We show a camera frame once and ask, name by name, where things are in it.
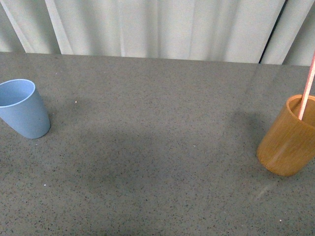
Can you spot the light blue plastic cup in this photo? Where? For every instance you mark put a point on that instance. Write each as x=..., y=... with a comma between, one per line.
x=22, y=108

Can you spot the white pleated curtain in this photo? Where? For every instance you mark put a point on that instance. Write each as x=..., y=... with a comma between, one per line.
x=251, y=31

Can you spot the brown bamboo chopstick holder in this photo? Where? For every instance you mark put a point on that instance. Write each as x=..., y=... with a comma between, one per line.
x=289, y=144

